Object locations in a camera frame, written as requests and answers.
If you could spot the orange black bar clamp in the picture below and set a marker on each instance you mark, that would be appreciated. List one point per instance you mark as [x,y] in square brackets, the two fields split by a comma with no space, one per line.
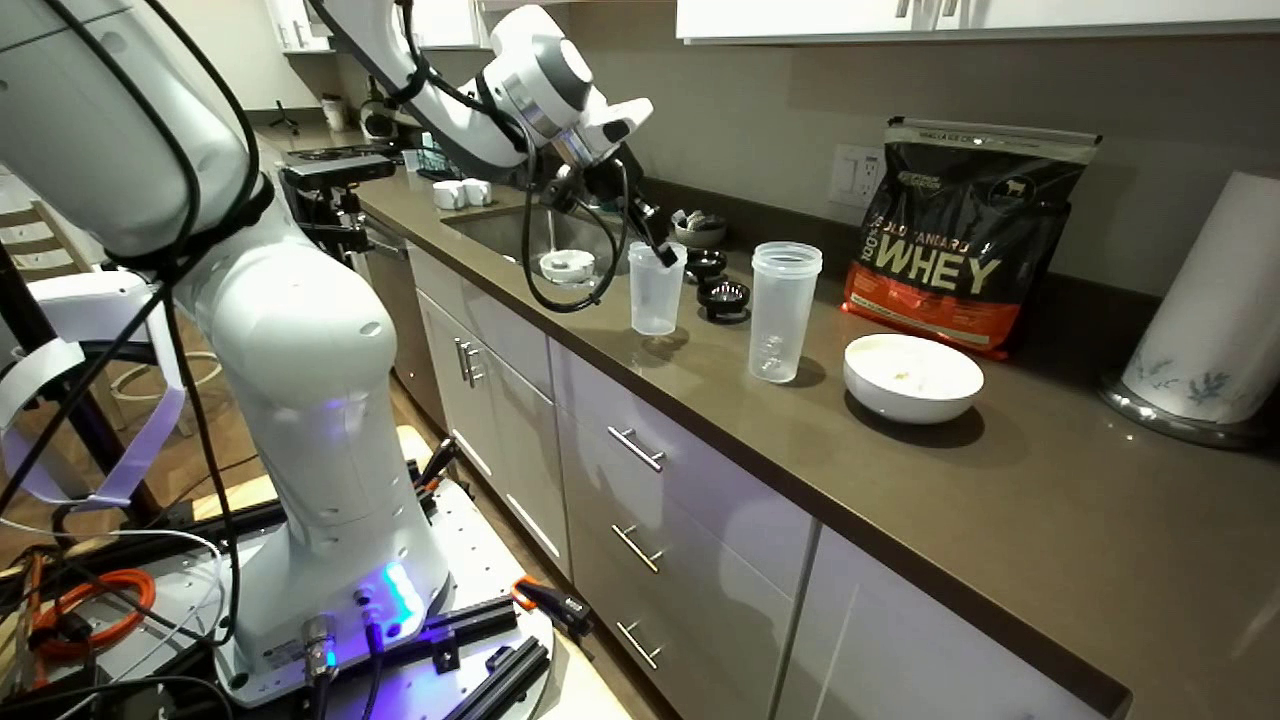
[434,473]
[552,604]

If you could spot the grey sink base cabinet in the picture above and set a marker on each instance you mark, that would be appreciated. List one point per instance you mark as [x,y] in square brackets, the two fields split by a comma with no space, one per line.
[500,427]

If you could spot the small white container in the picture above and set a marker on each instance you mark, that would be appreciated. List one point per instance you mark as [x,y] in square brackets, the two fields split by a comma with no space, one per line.
[463,193]

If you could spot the white upper wall cabinet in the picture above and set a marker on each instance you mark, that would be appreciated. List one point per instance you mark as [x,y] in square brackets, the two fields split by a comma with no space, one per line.
[1066,15]

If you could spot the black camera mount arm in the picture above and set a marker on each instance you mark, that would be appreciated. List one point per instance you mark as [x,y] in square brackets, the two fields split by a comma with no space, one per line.
[333,217]

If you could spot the white paper towel roll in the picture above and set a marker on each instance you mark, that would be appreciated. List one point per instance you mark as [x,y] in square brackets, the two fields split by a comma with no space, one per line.
[1214,306]

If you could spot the black stereo camera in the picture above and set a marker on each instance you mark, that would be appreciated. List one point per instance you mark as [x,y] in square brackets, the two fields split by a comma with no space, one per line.
[342,165]

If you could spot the short clear plastic bottle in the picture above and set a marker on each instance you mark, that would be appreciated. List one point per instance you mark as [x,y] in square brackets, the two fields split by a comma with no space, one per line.
[658,301]

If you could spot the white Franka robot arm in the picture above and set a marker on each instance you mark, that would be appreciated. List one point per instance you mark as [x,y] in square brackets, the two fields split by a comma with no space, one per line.
[307,375]

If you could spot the white round cup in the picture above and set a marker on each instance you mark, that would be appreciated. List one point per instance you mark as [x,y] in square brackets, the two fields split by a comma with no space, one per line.
[571,264]

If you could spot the white wall outlet plate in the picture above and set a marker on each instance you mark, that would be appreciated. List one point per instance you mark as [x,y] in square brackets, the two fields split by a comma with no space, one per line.
[857,178]

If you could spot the small black round dish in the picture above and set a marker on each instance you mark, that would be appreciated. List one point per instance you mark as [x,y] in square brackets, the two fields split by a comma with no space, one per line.
[724,301]

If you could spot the black stand pole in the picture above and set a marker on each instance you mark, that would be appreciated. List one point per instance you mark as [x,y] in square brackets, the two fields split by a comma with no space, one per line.
[80,394]

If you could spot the white perforated base plate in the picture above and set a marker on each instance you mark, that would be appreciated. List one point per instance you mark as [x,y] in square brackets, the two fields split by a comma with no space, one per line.
[480,544]

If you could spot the black protein powder tub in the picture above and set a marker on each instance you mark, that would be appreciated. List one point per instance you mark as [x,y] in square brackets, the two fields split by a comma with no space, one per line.
[962,254]

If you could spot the tall clear shaker bottle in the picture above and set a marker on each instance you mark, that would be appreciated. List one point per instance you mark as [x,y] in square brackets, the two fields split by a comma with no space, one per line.
[781,320]

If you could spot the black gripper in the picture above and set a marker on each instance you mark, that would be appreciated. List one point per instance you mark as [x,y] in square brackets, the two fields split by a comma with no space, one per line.
[591,174]

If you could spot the steel paper towel holder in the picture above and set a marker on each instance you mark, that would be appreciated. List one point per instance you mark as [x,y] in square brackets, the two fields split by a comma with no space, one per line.
[1172,427]

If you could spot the grey drawer cabinet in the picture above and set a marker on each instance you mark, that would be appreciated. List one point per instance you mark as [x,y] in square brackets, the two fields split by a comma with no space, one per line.
[704,572]

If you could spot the steel kitchen sink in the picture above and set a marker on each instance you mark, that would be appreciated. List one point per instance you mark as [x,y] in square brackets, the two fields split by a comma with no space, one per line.
[500,228]

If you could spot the black aluminium rail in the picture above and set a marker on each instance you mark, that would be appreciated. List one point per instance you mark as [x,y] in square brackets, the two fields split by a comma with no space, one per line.
[497,680]
[446,625]

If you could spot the white ceramic bowl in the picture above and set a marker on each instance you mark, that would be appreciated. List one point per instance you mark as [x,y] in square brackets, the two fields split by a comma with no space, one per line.
[914,376]

